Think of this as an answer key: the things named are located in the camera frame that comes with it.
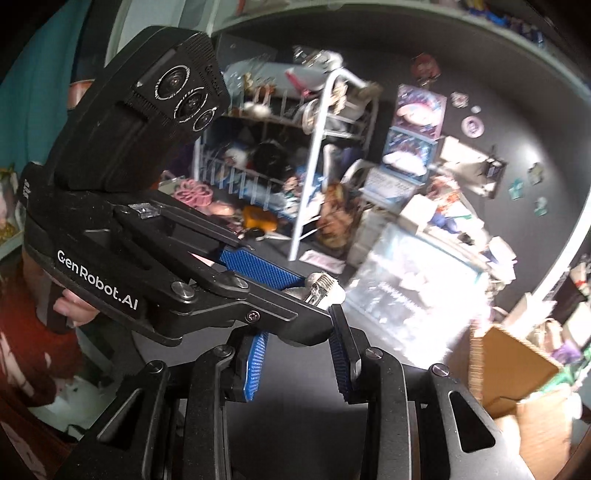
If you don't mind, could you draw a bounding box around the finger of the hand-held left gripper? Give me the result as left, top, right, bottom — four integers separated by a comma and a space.
172, 271, 350, 346
115, 191, 309, 292

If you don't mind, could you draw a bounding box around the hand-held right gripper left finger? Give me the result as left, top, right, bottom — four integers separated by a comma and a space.
55, 330, 273, 480

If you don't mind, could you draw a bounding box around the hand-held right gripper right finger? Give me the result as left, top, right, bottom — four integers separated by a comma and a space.
325, 305, 539, 480

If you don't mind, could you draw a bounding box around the white shell hair clip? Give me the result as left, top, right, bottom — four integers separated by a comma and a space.
302, 271, 346, 305

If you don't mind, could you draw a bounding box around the brown cardboard box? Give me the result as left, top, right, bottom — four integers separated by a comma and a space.
468, 323, 578, 467

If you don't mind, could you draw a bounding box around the person's left hand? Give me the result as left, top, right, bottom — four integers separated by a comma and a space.
58, 284, 100, 326

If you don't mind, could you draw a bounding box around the orange case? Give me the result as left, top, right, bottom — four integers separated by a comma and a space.
240, 205, 280, 232

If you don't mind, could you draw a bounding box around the pink white sachet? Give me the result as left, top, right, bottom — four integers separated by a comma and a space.
300, 249, 345, 273

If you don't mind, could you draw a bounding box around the teal curtain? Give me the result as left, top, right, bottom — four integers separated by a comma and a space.
0, 0, 132, 232

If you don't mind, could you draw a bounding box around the character art card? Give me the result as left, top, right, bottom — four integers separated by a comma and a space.
316, 182, 365, 252

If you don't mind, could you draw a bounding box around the pink flower-shaped holder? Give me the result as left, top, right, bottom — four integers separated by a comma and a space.
173, 178, 213, 208

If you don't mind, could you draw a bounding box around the clear zip bag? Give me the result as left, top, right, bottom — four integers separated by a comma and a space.
344, 224, 490, 342

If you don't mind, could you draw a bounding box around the black plush toy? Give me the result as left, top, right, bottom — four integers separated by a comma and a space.
252, 142, 289, 178

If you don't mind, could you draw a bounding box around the white blue medicine box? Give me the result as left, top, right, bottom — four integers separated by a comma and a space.
365, 166, 428, 206

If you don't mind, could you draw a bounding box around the white charger block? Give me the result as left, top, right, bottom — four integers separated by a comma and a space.
399, 194, 437, 227

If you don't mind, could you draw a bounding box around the blue character box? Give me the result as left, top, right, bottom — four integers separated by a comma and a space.
382, 127, 438, 176

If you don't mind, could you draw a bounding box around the white pouch pink feather print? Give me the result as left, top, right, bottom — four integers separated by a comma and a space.
284, 51, 345, 90

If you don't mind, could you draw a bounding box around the pink character box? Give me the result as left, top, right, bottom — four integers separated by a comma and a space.
394, 83, 448, 139

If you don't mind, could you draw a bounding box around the white wire rack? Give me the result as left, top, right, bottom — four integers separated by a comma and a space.
194, 65, 384, 259

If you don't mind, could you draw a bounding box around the white wall power outlet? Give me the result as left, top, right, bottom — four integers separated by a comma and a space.
438, 136, 506, 197

